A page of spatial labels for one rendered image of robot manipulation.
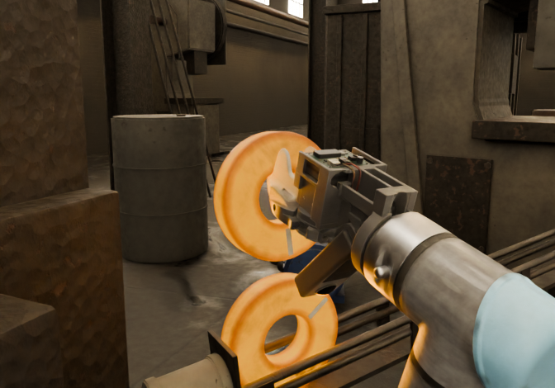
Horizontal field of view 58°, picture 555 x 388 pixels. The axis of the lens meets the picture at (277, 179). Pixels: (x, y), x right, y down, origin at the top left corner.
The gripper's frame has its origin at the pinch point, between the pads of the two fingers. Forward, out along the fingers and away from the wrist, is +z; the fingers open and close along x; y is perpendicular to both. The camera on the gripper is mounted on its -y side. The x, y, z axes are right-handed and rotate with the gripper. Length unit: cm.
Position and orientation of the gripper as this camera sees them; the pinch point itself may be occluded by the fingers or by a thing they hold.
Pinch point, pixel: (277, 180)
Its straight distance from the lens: 60.0
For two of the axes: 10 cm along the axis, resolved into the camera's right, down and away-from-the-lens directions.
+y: 1.3, -9.2, -3.8
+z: -4.9, -3.9, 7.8
